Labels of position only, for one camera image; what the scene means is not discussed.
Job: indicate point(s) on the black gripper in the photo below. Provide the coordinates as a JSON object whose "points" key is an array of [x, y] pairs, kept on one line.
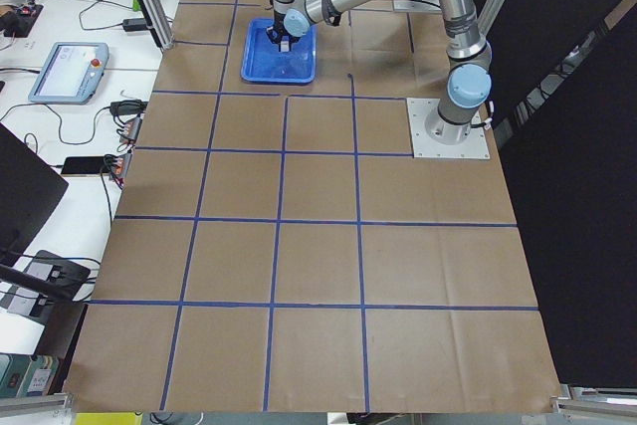
{"points": [[274, 37]]}

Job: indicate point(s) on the blue plastic tray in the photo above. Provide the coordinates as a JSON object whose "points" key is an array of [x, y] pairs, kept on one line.
{"points": [[263, 63]]}

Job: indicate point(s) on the black power adapter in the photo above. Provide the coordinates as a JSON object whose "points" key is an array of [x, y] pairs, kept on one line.
{"points": [[134, 25]]}

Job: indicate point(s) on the brown paper table cover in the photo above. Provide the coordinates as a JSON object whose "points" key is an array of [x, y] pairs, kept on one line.
{"points": [[280, 248]]}

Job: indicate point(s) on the blue teach pendant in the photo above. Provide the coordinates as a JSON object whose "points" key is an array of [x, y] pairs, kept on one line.
{"points": [[71, 74]]}

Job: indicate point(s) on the black smartphone on desk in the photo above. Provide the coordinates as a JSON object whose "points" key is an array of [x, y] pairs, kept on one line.
{"points": [[83, 166]]}

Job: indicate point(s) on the black monitor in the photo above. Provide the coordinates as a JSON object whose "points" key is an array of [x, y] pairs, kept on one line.
{"points": [[30, 192]]}

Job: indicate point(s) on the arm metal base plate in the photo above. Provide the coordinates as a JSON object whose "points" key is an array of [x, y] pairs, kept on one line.
{"points": [[422, 6], [434, 138]]}

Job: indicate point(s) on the usb hub with cables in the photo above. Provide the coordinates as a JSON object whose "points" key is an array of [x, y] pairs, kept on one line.
{"points": [[129, 132]]}

